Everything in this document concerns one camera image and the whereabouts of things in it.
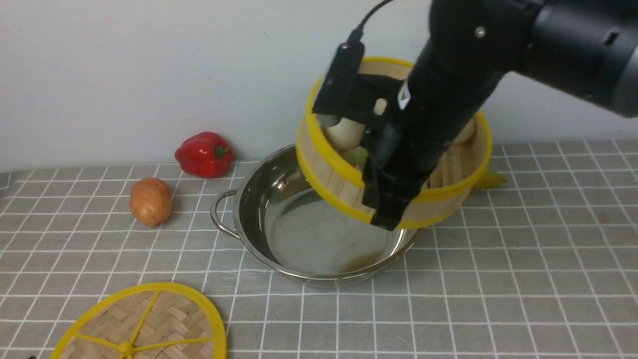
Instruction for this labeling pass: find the woven bamboo steamer lid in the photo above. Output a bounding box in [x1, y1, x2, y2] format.
[51, 282, 228, 359]

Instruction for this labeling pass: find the red bell pepper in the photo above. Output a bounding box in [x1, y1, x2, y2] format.
[174, 132, 234, 179]

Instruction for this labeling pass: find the bamboo steamer basket yellow rim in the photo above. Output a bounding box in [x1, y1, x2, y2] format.
[296, 80, 493, 229]

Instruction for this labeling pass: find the brown potato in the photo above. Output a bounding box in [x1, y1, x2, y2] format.
[130, 178, 172, 227]

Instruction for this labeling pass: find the grey checkered tablecloth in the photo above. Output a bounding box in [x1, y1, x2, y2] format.
[0, 140, 638, 359]

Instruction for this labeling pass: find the yellow-green round bun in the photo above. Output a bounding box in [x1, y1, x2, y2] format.
[323, 118, 365, 153]

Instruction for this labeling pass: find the white round bun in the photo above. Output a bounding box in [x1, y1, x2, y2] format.
[453, 118, 477, 146]

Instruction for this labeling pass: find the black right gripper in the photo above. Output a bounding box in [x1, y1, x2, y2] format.
[362, 50, 504, 230]

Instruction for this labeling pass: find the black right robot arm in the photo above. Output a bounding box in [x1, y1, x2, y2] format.
[363, 0, 638, 230]

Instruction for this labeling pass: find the stainless steel pot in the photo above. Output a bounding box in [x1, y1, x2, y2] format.
[209, 145, 416, 288]

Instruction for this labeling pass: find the yellow banana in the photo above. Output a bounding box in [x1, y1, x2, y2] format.
[473, 170, 508, 190]

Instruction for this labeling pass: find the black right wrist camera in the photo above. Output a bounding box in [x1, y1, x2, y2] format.
[312, 40, 401, 128]

